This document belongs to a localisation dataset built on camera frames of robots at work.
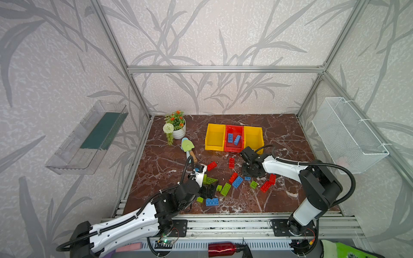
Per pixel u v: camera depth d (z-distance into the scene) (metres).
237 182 0.88
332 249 0.68
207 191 0.64
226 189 0.88
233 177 0.88
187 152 0.99
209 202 0.81
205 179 0.87
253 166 0.68
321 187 0.46
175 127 0.97
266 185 0.87
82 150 0.64
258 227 0.75
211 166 0.93
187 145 1.02
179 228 0.73
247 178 0.89
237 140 1.04
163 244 0.72
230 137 1.05
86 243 0.42
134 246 0.68
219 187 0.84
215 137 1.06
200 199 0.80
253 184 0.87
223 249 0.65
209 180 0.87
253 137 1.07
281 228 0.73
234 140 1.04
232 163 0.96
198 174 0.64
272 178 0.88
